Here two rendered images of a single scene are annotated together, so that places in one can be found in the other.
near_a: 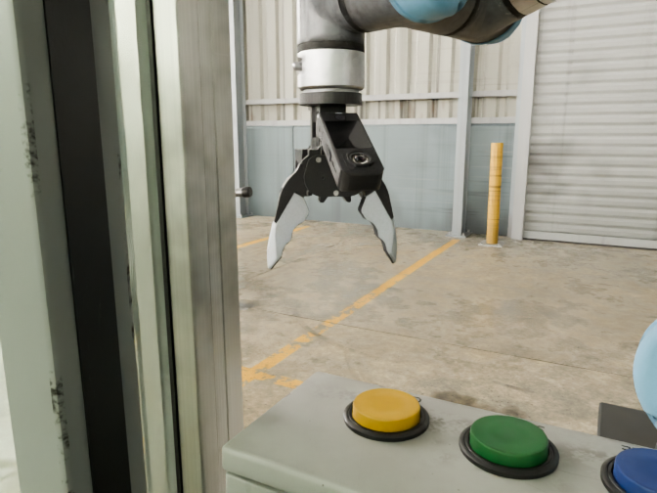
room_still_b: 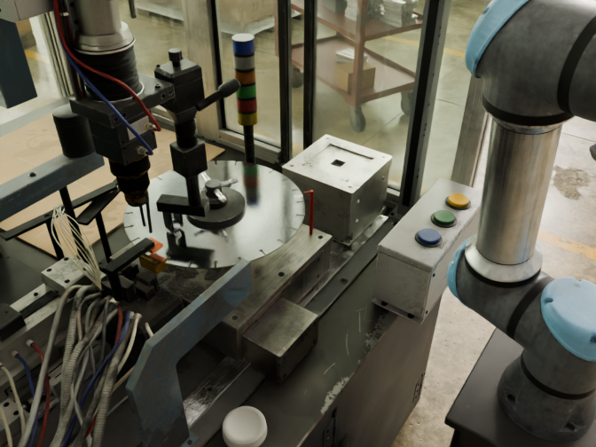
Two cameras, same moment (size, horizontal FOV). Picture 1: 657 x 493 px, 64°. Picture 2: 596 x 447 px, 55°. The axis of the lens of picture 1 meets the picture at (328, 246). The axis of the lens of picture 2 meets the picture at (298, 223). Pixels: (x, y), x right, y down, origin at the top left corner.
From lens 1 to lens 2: 113 cm
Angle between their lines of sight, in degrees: 88
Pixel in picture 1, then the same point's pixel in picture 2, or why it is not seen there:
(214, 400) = (458, 172)
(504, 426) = (447, 215)
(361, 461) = (435, 196)
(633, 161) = not seen: outside the picture
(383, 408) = (455, 197)
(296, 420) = (454, 187)
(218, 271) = (469, 141)
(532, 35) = not seen: outside the picture
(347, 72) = not seen: outside the picture
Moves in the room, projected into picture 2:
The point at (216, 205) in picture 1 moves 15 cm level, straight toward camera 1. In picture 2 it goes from (473, 124) to (400, 127)
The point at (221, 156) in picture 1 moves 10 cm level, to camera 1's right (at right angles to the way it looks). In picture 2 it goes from (478, 112) to (485, 137)
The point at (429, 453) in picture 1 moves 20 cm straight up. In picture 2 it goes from (440, 207) to (457, 116)
